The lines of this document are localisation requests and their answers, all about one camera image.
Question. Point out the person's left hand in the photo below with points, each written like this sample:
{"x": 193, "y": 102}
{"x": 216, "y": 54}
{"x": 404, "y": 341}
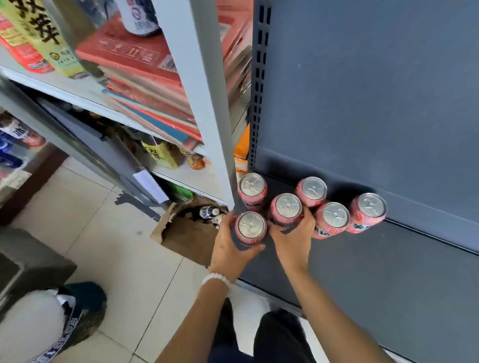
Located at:
{"x": 228, "y": 258}

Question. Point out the person's right hand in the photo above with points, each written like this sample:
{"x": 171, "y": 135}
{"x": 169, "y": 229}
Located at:
{"x": 295, "y": 247}

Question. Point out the pink printed soda can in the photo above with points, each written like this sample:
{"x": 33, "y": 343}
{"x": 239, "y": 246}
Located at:
{"x": 250, "y": 225}
{"x": 335, "y": 215}
{"x": 252, "y": 185}
{"x": 312, "y": 188}
{"x": 371, "y": 205}
{"x": 287, "y": 205}

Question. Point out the grey metal shelf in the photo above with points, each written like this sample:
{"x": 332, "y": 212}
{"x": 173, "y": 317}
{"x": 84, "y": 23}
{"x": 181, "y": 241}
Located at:
{"x": 374, "y": 112}

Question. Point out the person's left forearm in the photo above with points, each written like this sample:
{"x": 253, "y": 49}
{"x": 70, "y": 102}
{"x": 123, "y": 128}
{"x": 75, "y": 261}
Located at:
{"x": 194, "y": 321}

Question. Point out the person's right forearm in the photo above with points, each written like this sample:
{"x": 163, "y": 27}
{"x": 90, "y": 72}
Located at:
{"x": 333, "y": 321}

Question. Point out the brown cardboard box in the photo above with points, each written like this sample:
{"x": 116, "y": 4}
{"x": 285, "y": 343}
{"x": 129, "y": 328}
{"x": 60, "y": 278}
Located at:
{"x": 187, "y": 239}

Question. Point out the green packet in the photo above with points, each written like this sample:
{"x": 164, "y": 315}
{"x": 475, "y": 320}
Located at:
{"x": 181, "y": 192}

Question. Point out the navy blue shirt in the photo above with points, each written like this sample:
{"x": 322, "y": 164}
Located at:
{"x": 228, "y": 355}

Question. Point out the white paper sheet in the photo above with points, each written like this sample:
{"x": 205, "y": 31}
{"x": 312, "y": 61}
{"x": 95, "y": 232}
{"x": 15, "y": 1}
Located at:
{"x": 151, "y": 187}

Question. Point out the dark teal bin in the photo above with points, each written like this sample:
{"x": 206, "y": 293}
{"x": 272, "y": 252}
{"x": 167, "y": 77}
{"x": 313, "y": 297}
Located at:
{"x": 90, "y": 303}

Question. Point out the black plastic crate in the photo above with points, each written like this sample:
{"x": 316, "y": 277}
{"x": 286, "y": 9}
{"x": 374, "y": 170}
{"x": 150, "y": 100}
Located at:
{"x": 30, "y": 261}

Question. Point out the row of assorted bottles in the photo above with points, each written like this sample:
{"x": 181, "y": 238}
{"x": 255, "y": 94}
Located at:
{"x": 15, "y": 131}

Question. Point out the dark bottle white blue label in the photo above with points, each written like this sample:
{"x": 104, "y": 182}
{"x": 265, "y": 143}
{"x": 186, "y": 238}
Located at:
{"x": 138, "y": 18}

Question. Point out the red drink carton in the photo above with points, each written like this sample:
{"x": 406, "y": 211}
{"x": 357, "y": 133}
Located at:
{"x": 26, "y": 56}

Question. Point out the yellow green drink carton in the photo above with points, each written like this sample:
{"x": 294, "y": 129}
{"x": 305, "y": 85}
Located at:
{"x": 41, "y": 30}

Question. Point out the black metal bracket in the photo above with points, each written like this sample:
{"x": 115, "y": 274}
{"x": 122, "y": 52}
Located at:
{"x": 134, "y": 203}

